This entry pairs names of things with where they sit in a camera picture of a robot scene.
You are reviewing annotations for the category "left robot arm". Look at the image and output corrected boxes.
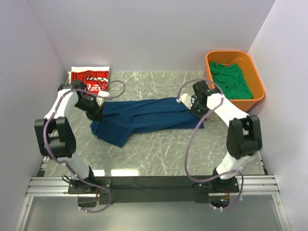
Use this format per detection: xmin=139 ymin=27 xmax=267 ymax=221
xmin=34 ymin=80 xmax=104 ymax=193

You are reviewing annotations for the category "aluminium extrusion rail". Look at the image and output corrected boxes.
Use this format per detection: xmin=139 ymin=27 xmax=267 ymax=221
xmin=13 ymin=72 xmax=292 ymax=231

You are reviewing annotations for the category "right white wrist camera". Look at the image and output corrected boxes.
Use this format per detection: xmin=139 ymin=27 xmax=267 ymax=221
xmin=176 ymin=93 xmax=195 ymax=109

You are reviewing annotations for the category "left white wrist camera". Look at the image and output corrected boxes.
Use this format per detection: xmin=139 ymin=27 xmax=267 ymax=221
xmin=95 ymin=90 xmax=113 ymax=107

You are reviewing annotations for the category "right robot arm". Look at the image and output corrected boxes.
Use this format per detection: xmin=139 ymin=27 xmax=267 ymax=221
xmin=177 ymin=80 xmax=262 ymax=192

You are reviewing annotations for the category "folded red coca-cola t-shirt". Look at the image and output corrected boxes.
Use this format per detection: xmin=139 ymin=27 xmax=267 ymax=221
xmin=68 ymin=69 xmax=109 ymax=98

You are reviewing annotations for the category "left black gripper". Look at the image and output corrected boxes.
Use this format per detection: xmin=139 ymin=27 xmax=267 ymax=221
xmin=75 ymin=97 xmax=105 ymax=123

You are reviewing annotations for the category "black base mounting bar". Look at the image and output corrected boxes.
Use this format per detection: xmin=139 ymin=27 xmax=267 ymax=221
xmin=62 ymin=176 xmax=240 ymax=207

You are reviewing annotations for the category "dark blue t-shirt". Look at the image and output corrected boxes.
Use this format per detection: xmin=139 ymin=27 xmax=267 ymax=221
xmin=90 ymin=97 xmax=200 ymax=148

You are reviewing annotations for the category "green t-shirt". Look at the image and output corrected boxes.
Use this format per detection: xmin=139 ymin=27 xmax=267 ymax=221
xmin=209 ymin=61 xmax=253 ymax=100

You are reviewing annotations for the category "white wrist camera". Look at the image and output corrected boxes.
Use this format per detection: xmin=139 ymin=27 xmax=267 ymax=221
xmin=176 ymin=93 xmax=195 ymax=109
xmin=95 ymin=90 xmax=113 ymax=107

